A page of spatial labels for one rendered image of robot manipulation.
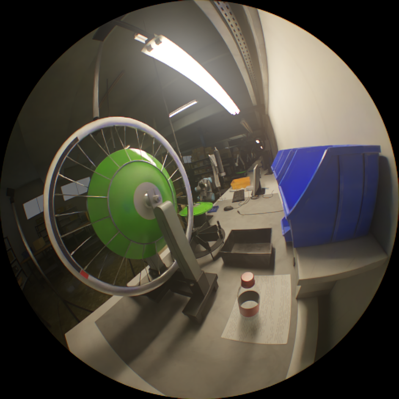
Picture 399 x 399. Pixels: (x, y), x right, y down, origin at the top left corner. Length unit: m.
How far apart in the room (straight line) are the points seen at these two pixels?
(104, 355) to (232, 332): 0.52
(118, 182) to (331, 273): 0.43
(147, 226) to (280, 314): 0.51
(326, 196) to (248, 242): 0.63
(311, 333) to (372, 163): 0.46
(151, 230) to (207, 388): 0.51
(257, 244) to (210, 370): 0.65
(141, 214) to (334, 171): 0.39
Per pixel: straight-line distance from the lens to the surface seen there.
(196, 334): 0.53
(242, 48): 1.17
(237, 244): 0.81
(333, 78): 0.41
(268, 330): 0.50
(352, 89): 0.36
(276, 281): 0.60
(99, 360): 0.72
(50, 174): 0.31
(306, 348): 0.52
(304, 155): 0.41
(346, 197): 0.26
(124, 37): 3.19
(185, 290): 0.53
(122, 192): 0.31
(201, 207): 1.07
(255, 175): 1.44
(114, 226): 0.31
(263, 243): 0.78
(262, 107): 2.39
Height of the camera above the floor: 1.40
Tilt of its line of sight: 14 degrees down
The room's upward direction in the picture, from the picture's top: 16 degrees counter-clockwise
